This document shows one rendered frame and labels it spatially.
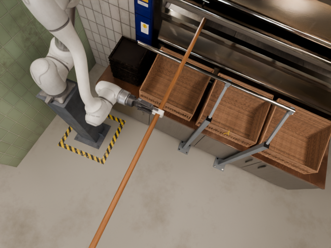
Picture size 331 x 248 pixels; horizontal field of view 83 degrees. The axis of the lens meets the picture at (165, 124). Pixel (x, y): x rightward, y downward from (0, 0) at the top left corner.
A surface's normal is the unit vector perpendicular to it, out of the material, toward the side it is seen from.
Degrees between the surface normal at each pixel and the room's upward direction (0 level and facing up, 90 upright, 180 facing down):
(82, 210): 0
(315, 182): 0
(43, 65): 6
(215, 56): 70
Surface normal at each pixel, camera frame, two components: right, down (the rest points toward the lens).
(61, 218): 0.11, -0.36
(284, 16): -0.35, 0.66
